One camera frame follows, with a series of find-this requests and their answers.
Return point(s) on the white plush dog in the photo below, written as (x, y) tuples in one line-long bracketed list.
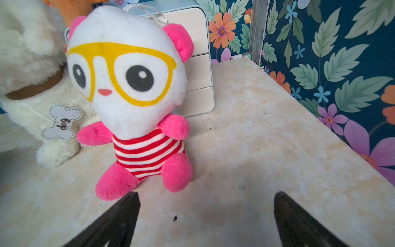
[(34, 76)]

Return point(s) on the orange plush monster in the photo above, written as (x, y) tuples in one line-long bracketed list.
[(71, 9)]

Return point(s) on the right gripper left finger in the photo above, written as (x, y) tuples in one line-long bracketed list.
[(115, 228)]

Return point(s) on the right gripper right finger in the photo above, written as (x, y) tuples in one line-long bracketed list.
[(297, 228)]

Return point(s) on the pink white plush doll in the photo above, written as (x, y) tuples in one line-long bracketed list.
[(132, 73)]

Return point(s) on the light blue cube box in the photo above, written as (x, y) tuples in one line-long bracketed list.
[(200, 92)]

